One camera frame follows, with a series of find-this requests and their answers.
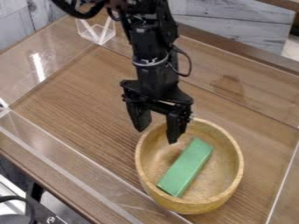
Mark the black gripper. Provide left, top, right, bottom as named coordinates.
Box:
left=120, top=56, right=192, bottom=144

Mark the green rectangular block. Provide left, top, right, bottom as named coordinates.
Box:
left=156, top=138, right=213, bottom=197

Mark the brown wooden bowl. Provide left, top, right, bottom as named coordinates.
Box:
left=134, top=118, right=244, bottom=214

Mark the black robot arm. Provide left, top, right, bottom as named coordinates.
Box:
left=51, top=0, right=193, bottom=144

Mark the clear acrylic corner bracket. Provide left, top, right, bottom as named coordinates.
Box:
left=75, top=14, right=115, bottom=46

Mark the clear acrylic tray wall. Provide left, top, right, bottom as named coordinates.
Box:
left=0, top=108, right=192, bottom=224

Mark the black metal table bracket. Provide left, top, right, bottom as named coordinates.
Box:
left=25, top=182, right=67, bottom=224

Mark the black cable bottom left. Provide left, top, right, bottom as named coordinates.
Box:
left=0, top=195, right=35, bottom=224

